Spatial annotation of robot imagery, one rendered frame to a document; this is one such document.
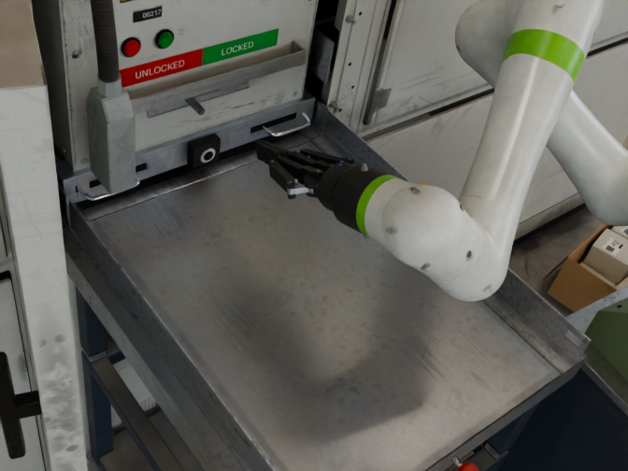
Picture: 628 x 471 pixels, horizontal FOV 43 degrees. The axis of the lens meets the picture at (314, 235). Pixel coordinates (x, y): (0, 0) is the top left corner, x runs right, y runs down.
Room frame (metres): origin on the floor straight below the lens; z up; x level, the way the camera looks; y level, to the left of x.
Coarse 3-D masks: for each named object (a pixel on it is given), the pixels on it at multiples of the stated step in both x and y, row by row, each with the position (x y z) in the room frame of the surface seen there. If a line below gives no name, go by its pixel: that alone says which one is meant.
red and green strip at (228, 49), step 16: (272, 32) 1.26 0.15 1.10; (208, 48) 1.16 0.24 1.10; (224, 48) 1.19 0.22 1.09; (240, 48) 1.21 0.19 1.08; (256, 48) 1.24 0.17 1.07; (144, 64) 1.07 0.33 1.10; (160, 64) 1.09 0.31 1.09; (176, 64) 1.12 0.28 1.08; (192, 64) 1.14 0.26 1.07; (128, 80) 1.05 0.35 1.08; (144, 80) 1.07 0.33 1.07
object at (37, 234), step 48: (0, 0) 0.41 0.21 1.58; (0, 48) 0.36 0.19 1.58; (0, 96) 0.33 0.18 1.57; (48, 96) 0.34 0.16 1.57; (0, 144) 0.33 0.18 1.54; (48, 144) 0.34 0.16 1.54; (48, 192) 0.34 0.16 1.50; (48, 240) 0.34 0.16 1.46; (48, 288) 0.33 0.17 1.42; (48, 336) 0.33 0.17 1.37; (0, 384) 0.34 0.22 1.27; (48, 384) 0.33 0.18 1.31; (48, 432) 0.33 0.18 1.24
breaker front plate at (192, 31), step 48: (144, 0) 1.07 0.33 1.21; (192, 0) 1.14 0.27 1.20; (240, 0) 1.20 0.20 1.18; (288, 0) 1.28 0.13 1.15; (144, 48) 1.07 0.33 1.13; (192, 48) 1.14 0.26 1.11; (288, 48) 1.29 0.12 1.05; (240, 96) 1.22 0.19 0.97; (288, 96) 1.30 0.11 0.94; (144, 144) 1.07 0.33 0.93
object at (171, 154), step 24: (312, 96) 1.34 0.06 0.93; (240, 120) 1.21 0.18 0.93; (264, 120) 1.25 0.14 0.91; (288, 120) 1.29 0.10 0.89; (168, 144) 1.10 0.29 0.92; (240, 144) 1.21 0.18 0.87; (144, 168) 1.06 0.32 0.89; (168, 168) 1.10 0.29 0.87; (72, 192) 0.96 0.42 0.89; (96, 192) 0.99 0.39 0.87
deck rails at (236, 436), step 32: (384, 160) 1.20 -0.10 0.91; (96, 256) 0.86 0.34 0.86; (128, 288) 0.78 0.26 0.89; (512, 288) 0.96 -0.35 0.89; (160, 320) 0.72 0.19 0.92; (512, 320) 0.92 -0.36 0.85; (544, 320) 0.90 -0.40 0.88; (160, 352) 0.71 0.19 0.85; (544, 352) 0.86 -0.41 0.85; (576, 352) 0.85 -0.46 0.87; (192, 384) 0.65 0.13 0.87; (224, 416) 0.59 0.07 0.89; (256, 448) 0.54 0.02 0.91
